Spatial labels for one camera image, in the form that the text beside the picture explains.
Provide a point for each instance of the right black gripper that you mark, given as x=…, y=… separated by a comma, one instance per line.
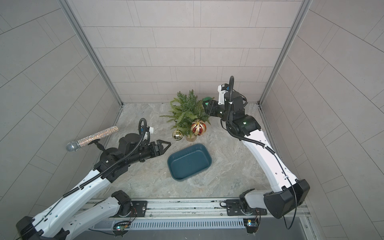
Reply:
x=214, y=106

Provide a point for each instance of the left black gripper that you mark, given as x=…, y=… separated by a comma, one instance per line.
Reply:
x=160, y=150

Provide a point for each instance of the green glitter ball ornament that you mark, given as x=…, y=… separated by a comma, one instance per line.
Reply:
x=206, y=101

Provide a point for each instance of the small gold ball ornament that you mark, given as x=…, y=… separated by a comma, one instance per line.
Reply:
x=177, y=135

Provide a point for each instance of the red gold striped ornament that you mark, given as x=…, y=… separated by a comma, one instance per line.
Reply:
x=198, y=127

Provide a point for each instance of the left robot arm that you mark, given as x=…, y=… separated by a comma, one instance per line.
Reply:
x=62, y=221

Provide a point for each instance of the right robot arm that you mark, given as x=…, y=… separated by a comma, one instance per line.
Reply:
x=288, y=192

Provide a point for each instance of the small green christmas tree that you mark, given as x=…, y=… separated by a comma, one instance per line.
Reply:
x=186, y=109

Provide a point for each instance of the teal plastic tray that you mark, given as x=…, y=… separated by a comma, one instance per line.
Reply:
x=189, y=162

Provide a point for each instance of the glitter microphone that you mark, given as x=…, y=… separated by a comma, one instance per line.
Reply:
x=75, y=145

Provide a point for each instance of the left circuit board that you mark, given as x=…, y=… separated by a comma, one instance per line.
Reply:
x=121, y=228

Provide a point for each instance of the circuit board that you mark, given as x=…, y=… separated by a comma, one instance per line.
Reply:
x=251, y=225
x=121, y=228

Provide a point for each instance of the right circuit board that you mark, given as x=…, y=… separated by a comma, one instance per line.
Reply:
x=251, y=225

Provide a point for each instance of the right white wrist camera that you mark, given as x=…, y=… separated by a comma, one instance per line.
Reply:
x=223, y=89

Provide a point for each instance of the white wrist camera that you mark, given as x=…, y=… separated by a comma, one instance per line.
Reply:
x=148, y=131
x=223, y=89

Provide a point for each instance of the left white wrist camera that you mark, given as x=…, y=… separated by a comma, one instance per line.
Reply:
x=148, y=131

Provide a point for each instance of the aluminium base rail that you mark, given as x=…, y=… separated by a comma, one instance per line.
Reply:
x=165, y=214

